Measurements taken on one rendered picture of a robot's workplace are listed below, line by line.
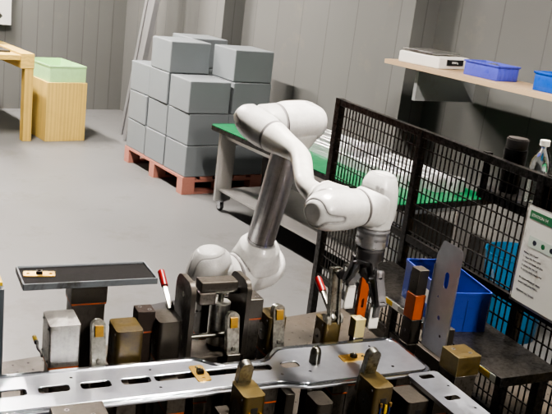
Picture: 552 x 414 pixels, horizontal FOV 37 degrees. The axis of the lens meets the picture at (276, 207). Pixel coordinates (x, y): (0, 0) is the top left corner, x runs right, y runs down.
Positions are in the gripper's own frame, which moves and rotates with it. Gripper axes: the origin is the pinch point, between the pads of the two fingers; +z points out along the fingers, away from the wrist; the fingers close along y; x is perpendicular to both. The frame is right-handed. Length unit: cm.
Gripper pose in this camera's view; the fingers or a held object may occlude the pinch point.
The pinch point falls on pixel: (360, 314)
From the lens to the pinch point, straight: 236.3
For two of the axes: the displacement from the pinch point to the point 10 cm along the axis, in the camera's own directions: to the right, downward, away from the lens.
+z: -1.2, 9.5, 2.7
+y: 4.1, 3.0, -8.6
